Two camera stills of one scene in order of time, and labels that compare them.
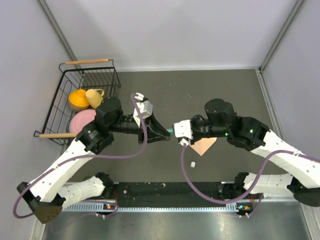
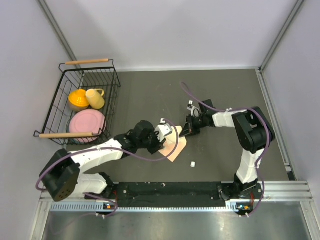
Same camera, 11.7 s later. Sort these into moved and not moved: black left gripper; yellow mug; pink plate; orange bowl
Moved: black left gripper
Not moved: pink plate; yellow mug; orange bowl
